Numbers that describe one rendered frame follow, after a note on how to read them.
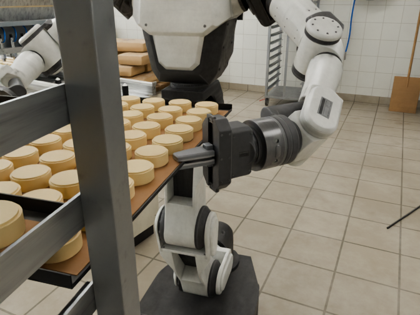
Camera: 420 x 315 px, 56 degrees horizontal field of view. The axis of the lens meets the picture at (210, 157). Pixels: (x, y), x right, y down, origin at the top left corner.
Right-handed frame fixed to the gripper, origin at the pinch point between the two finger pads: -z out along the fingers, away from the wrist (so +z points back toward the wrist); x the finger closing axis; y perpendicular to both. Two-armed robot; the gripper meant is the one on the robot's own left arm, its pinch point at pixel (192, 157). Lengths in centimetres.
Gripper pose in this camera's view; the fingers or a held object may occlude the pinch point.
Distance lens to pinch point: 61.2
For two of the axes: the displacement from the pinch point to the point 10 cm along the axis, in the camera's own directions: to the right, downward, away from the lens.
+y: 4.8, 3.3, -8.1
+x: 0.0, -9.3, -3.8
